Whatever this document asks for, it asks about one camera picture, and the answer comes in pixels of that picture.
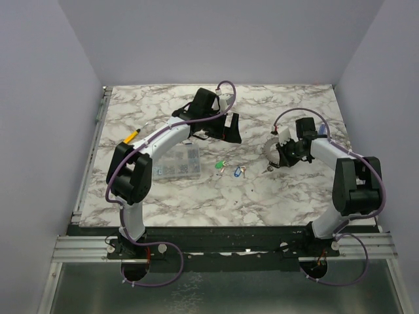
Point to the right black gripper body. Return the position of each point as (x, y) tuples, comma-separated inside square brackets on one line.
[(286, 152)]

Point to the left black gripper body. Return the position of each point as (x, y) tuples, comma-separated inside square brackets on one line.
[(215, 127)]

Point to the large metal key ring disc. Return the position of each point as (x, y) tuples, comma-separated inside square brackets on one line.
[(271, 153)]

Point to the green key tag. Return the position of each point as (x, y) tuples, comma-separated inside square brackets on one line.
[(221, 166)]

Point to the blue key tag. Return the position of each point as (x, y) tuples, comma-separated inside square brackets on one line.
[(240, 171)]

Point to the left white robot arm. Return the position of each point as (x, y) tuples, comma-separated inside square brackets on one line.
[(130, 174)]

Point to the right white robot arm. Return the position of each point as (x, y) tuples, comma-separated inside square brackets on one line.
[(357, 189)]

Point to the clear plastic parts box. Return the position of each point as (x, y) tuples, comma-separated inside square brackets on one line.
[(183, 160)]

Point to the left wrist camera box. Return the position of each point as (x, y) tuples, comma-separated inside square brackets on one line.
[(222, 101)]

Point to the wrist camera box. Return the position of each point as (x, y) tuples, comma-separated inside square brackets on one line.
[(222, 101), (283, 135)]

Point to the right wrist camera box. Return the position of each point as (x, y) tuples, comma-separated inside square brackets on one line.
[(283, 135)]

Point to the yellow handled screwdriver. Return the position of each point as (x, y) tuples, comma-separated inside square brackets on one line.
[(128, 140)]

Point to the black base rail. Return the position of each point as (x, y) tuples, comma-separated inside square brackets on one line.
[(222, 249)]

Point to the aluminium frame rail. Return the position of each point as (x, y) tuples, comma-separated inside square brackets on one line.
[(55, 269)]

